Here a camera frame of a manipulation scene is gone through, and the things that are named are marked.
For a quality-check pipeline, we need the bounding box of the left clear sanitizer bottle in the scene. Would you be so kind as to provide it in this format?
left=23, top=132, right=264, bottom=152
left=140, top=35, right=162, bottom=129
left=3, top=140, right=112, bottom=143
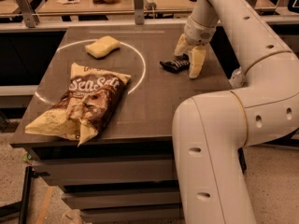
left=229, top=68, right=246, bottom=89

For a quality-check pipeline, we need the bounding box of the left metal bracket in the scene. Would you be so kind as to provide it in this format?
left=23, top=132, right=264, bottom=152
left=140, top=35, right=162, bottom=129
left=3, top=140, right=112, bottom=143
left=15, top=0, right=39, bottom=28

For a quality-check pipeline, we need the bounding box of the black floor stand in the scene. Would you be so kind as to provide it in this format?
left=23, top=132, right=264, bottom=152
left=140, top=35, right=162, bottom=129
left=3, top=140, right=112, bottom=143
left=0, top=166, right=33, bottom=224

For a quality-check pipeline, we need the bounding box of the sea salt chips bag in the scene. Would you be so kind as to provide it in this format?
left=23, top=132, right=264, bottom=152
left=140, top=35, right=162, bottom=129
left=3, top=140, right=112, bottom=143
left=25, top=63, right=131, bottom=146

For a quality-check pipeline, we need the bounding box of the middle metal bracket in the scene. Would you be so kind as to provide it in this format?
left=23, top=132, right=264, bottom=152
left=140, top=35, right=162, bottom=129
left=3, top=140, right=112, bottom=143
left=134, top=0, right=144, bottom=25

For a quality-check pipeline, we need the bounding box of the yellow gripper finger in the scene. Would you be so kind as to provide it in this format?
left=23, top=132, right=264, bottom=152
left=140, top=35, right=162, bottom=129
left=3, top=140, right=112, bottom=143
left=174, top=34, right=193, bottom=57
left=188, top=46, right=206, bottom=79

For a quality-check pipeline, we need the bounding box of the white power strip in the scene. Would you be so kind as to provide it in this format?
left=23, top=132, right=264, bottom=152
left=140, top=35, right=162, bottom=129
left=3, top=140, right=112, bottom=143
left=143, top=0, right=156, bottom=10

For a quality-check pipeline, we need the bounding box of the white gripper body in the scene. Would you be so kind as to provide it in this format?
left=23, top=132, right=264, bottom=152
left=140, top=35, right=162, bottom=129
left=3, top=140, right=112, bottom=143
left=184, top=17, right=216, bottom=46

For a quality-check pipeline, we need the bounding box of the black rxbar chocolate bar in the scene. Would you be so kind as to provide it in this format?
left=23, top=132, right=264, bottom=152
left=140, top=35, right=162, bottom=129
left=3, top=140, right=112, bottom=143
left=160, top=54, right=190, bottom=74

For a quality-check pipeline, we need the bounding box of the yellow sponge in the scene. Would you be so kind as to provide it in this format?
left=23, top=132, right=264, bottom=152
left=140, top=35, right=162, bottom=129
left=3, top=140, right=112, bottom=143
left=85, top=35, right=121, bottom=59

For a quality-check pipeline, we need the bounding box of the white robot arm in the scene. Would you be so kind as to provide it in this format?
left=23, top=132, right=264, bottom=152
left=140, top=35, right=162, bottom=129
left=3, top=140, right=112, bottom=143
left=172, top=0, right=299, bottom=224

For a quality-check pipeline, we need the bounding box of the grey drawer cabinet table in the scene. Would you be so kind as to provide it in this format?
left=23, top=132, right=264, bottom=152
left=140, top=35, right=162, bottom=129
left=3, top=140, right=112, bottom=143
left=11, top=24, right=230, bottom=224

